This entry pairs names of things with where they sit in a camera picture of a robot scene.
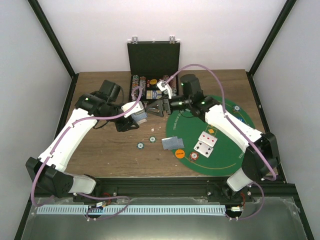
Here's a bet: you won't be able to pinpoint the yellow dealer chip in case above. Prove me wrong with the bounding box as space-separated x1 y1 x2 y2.
149 79 158 85

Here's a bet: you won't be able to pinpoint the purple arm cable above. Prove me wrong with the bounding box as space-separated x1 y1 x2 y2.
30 86 145 221
164 63 277 221

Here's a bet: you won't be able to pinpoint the four of clubs card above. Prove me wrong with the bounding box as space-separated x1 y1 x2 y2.
193 140 213 158

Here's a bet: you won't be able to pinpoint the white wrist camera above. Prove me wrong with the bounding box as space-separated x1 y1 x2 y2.
121 101 145 118
157 80 173 99

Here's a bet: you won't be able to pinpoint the chip row far left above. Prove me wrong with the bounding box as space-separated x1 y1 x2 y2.
130 75 140 101

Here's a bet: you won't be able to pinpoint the boxed card decks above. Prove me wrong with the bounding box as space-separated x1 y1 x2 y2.
146 90 162 100

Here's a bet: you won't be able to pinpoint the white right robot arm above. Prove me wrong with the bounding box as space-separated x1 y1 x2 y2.
146 74 280 202

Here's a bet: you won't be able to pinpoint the light blue slotted strip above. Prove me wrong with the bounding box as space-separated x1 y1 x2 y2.
36 204 226 216

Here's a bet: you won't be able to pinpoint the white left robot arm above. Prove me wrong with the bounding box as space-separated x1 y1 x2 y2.
25 80 144 202

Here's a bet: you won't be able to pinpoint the round green poker mat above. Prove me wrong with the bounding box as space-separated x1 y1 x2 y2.
165 110 244 177

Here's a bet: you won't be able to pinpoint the blue poker chip stack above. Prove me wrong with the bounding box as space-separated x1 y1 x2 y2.
136 142 145 150

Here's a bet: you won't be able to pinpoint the grey playing card deck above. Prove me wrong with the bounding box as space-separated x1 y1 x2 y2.
131 112 148 125

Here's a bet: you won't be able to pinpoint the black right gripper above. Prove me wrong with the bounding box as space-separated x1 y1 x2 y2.
144 95 192 118

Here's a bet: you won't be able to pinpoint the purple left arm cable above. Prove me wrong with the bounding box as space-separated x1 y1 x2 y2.
30 86 145 221

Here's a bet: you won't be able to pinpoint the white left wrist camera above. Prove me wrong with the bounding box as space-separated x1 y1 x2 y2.
121 101 145 118

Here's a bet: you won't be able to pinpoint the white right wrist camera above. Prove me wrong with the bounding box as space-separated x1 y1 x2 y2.
157 80 173 99

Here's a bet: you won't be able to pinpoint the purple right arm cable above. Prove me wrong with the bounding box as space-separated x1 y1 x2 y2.
164 63 277 221

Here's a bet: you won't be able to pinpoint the red poker chip stack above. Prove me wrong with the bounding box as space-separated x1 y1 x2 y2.
189 151 199 162

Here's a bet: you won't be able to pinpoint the four of diamonds card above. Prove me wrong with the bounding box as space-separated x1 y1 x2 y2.
198 131 218 148

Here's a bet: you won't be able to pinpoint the black poker chip case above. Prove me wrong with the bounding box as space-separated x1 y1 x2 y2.
127 36 181 107

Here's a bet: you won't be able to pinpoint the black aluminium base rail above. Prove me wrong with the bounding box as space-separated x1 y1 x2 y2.
72 176 296 203

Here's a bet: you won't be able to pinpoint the chip row far right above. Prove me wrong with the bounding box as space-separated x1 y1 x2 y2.
169 76 178 97

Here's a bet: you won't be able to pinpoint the orange big blind button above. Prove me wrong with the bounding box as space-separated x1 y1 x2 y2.
174 149 185 159

